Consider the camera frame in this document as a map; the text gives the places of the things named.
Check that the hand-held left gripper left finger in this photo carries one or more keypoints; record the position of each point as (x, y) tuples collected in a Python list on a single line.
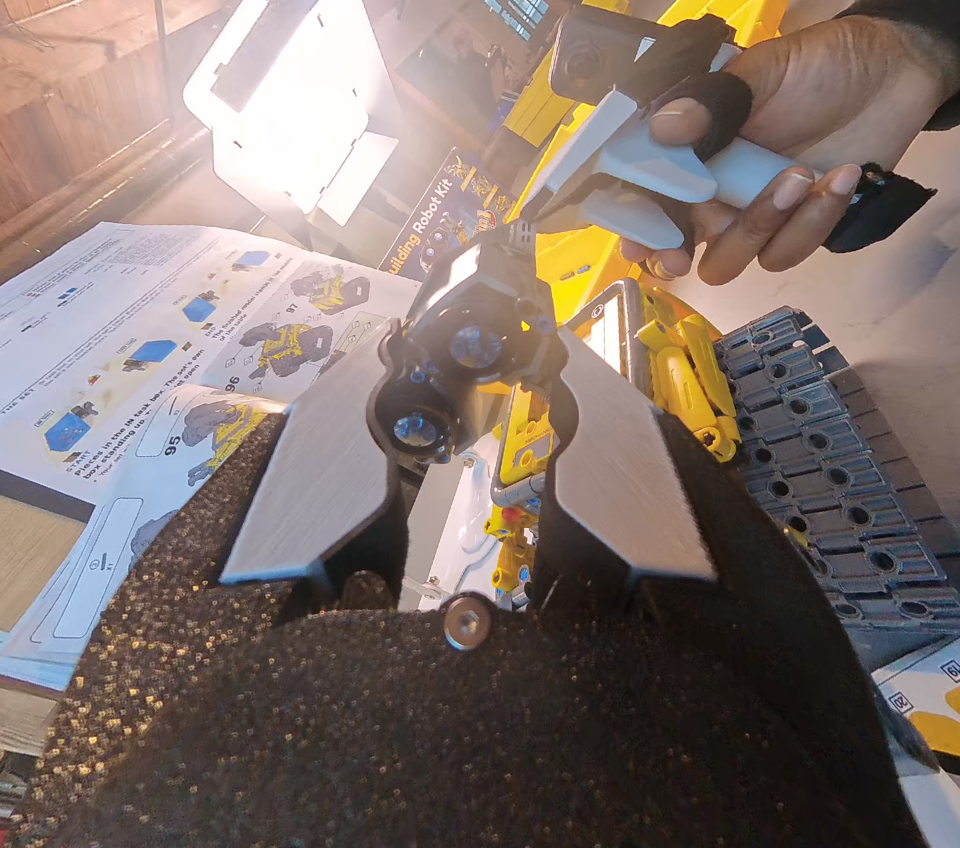
[(315, 480)]

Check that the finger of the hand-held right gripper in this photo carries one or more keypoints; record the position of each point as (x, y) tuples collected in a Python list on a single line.
[(637, 221), (592, 127)]

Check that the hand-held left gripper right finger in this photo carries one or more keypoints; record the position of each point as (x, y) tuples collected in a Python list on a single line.
[(630, 480)]

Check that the yellow grey brick robot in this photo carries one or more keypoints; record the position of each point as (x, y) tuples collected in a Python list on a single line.
[(825, 473)]

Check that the building instruction booklet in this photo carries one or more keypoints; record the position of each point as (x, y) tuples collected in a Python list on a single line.
[(97, 548)]

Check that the white sticker sheet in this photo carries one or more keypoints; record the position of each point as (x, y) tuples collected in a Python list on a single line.
[(930, 728)]

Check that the printed task sheet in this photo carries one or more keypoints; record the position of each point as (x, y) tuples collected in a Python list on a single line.
[(112, 308)]

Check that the person's right hand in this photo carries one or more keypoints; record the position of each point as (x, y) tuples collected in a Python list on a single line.
[(825, 82)]

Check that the dark blue toy box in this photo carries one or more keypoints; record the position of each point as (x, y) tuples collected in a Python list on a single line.
[(442, 210)]

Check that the white booklet stand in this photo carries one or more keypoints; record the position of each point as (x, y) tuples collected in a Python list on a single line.
[(37, 563)]

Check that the studio light panel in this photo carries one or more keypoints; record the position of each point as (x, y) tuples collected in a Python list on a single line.
[(300, 97)]

